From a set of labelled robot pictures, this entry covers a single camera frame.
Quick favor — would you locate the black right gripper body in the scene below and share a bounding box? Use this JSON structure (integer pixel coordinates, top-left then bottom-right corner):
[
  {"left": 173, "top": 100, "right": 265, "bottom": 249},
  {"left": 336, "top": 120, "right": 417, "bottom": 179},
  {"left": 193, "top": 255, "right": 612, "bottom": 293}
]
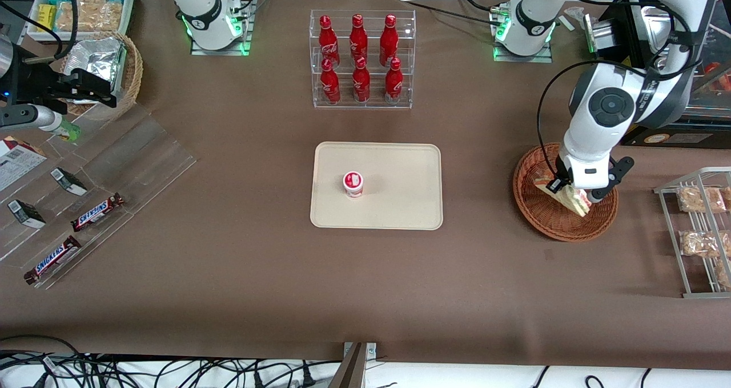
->
[{"left": 0, "top": 46, "right": 72, "bottom": 106}]

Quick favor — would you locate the triangular sandwich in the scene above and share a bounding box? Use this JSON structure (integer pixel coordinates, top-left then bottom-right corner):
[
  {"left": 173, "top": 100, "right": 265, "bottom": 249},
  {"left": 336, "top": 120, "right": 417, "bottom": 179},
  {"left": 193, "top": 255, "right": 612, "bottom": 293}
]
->
[{"left": 533, "top": 171, "right": 592, "bottom": 218}]

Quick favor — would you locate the light wicker basket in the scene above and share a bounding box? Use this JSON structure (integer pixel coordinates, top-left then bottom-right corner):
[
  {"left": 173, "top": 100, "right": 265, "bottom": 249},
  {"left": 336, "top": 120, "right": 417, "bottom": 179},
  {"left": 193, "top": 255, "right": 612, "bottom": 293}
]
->
[{"left": 59, "top": 31, "right": 143, "bottom": 120}]

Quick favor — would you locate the brown wicker basket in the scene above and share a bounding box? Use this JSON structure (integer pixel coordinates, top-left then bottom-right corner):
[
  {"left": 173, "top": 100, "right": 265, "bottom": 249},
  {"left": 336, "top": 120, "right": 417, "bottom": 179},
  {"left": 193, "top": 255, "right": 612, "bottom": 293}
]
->
[{"left": 512, "top": 142, "right": 619, "bottom": 242}]

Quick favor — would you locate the beige rectangular tray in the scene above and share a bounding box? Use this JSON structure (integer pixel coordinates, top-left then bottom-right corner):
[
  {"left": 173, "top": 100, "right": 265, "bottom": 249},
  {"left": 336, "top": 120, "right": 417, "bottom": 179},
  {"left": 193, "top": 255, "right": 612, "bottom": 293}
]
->
[{"left": 310, "top": 142, "right": 444, "bottom": 230}]

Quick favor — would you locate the silver foil bag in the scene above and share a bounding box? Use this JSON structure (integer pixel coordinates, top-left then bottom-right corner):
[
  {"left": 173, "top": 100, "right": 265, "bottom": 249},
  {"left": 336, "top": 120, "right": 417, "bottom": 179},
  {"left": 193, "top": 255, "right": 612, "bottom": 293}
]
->
[{"left": 67, "top": 37, "right": 128, "bottom": 104}]

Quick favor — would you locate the green white bottle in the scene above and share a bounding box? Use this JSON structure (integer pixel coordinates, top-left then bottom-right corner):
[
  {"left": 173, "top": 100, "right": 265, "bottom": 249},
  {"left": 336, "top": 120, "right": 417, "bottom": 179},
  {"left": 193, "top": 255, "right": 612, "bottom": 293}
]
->
[{"left": 56, "top": 121, "right": 82, "bottom": 143}]

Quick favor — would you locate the yellow snack packet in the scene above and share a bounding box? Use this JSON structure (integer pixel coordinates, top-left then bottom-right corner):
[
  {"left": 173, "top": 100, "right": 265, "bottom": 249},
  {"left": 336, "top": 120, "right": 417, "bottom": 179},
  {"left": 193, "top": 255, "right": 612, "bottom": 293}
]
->
[{"left": 36, "top": 3, "right": 57, "bottom": 33}]

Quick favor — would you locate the clear bag of crackers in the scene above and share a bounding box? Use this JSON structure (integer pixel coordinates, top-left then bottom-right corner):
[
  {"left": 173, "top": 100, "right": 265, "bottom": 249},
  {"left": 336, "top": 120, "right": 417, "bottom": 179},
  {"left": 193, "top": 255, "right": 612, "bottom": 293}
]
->
[
  {"left": 56, "top": 0, "right": 106, "bottom": 32},
  {"left": 94, "top": 0, "right": 124, "bottom": 32}
]

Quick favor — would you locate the clear acrylic stepped display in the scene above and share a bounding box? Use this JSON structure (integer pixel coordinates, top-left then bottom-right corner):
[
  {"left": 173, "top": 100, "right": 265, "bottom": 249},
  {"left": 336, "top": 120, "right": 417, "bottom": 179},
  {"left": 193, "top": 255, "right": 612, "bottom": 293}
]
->
[{"left": 0, "top": 102, "right": 198, "bottom": 291}]

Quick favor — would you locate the white plastic snack bin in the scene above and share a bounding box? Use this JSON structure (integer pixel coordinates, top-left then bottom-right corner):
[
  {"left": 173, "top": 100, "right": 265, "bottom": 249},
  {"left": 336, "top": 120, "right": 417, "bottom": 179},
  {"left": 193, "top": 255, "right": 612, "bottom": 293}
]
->
[{"left": 26, "top": 0, "right": 136, "bottom": 44}]

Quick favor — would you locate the small black white box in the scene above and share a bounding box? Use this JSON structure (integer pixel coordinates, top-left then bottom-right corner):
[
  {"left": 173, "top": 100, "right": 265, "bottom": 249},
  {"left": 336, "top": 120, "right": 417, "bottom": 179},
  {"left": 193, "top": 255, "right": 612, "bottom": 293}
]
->
[
  {"left": 7, "top": 199, "right": 46, "bottom": 230},
  {"left": 50, "top": 167, "right": 89, "bottom": 197}
]

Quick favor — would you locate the red white printed carton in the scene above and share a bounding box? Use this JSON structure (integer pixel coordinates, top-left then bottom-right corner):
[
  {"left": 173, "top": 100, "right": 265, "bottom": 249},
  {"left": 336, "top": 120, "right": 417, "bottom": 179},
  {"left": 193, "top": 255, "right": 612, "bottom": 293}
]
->
[{"left": 0, "top": 136, "right": 48, "bottom": 193}]

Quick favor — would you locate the brown Snickers bar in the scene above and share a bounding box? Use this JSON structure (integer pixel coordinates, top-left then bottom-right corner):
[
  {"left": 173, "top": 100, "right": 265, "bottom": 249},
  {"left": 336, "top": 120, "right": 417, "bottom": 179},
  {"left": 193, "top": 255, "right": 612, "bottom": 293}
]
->
[
  {"left": 70, "top": 193, "right": 125, "bottom": 232},
  {"left": 23, "top": 235, "right": 82, "bottom": 286}
]

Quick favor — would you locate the clear plastic wrapper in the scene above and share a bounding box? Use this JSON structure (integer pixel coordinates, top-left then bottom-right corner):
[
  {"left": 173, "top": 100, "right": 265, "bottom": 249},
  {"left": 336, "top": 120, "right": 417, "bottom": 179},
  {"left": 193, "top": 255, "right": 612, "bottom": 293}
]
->
[{"left": 560, "top": 6, "right": 590, "bottom": 33}]

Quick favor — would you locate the red cola bottle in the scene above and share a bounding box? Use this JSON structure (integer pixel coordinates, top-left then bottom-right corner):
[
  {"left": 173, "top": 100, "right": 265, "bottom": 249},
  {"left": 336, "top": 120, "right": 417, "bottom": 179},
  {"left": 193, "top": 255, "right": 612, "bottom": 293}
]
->
[
  {"left": 352, "top": 57, "right": 371, "bottom": 103},
  {"left": 320, "top": 58, "right": 342, "bottom": 105},
  {"left": 379, "top": 15, "right": 399, "bottom": 67},
  {"left": 350, "top": 14, "right": 369, "bottom": 63},
  {"left": 318, "top": 15, "right": 340, "bottom": 69},
  {"left": 384, "top": 58, "right": 404, "bottom": 104}
]

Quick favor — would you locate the clear acrylic bottle rack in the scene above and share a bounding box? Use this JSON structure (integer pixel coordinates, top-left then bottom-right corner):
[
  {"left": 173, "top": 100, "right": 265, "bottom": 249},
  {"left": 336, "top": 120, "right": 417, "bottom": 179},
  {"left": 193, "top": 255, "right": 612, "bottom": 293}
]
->
[{"left": 310, "top": 9, "right": 416, "bottom": 110}]

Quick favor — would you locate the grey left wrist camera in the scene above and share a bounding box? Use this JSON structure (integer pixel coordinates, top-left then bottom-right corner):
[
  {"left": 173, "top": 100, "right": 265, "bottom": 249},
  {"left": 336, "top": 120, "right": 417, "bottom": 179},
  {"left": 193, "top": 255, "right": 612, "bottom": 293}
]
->
[{"left": 607, "top": 156, "right": 636, "bottom": 192}]

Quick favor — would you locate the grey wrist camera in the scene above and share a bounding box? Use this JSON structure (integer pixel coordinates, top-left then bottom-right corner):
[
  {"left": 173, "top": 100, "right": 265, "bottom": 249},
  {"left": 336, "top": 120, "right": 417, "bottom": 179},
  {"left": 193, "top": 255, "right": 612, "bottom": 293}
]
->
[
  {"left": 607, "top": 156, "right": 636, "bottom": 192},
  {"left": 0, "top": 105, "right": 62, "bottom": 133}
]

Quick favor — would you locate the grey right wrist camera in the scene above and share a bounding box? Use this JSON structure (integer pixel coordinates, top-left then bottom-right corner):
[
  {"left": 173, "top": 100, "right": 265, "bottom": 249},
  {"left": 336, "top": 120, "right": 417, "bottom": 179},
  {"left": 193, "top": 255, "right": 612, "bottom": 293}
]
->
[{"left": 0, "top": 105, "right": 62, "bottom": 133}]

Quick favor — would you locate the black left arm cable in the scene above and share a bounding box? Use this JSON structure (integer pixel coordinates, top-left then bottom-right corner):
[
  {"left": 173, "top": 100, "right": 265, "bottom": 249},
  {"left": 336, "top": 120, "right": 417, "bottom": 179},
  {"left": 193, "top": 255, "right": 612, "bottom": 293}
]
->
[{"left": 536, "top": 60, "right": 606, "bottom": 184}]

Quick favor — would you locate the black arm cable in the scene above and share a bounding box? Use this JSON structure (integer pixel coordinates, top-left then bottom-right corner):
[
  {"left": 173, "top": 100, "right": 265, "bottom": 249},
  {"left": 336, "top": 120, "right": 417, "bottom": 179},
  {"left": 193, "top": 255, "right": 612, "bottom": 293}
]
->
[
  {"left": 536, "top": 60, "right": 606, "bottom": 184},
  {"left": 0, "top": 0, "right": 79, "bottom": 63}
]

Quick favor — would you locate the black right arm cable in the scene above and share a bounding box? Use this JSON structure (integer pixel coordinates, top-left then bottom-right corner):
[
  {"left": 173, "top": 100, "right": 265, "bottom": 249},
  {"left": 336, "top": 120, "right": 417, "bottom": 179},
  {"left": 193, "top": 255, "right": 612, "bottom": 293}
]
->
[{"left": 0, "top": 0, "right": 79, "bottom": 63}]

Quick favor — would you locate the grey metal wire rack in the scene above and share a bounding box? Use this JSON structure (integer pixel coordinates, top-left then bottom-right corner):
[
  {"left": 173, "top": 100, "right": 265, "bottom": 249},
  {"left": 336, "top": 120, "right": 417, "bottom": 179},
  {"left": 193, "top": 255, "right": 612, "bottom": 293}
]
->
[{"left": 654, "top": 167, "right": 731, "bottom": 299}]

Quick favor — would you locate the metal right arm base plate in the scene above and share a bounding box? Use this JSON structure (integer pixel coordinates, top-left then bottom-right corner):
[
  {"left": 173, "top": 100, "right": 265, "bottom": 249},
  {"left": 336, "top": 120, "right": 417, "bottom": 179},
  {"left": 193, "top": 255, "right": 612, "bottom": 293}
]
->
[{"left": 190, "top": 0, "right": 253, "bottom": 57}]

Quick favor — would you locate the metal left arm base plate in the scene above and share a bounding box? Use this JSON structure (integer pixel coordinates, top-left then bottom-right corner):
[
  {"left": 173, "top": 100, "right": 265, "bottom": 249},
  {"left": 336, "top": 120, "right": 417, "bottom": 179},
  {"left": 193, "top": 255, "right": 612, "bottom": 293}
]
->
[{"left": 493, "top": 0, "right": 553, "bottom": 63}]

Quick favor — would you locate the black base power cable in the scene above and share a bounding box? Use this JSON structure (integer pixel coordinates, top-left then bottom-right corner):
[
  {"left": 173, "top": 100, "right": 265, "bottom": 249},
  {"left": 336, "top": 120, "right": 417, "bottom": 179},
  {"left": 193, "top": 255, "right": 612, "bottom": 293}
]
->
[{"left": 400, "top": 0, "right": 510, "bottom": 26}]

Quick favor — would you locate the metal table edge bracket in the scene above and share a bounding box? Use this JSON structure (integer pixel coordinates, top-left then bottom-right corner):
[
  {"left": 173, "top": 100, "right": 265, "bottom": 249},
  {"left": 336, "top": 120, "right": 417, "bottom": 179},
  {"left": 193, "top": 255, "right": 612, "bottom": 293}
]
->
[{"left": 343, "top": 342, "right": 378, "bottom": 371}]

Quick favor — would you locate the dark grey camera pole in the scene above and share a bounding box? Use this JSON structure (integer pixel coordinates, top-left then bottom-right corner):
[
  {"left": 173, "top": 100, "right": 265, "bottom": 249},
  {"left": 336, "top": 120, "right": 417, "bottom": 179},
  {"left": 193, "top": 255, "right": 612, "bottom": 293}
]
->
[{"left": 328, "top": 342, "right": 367, "bottom": 388}]

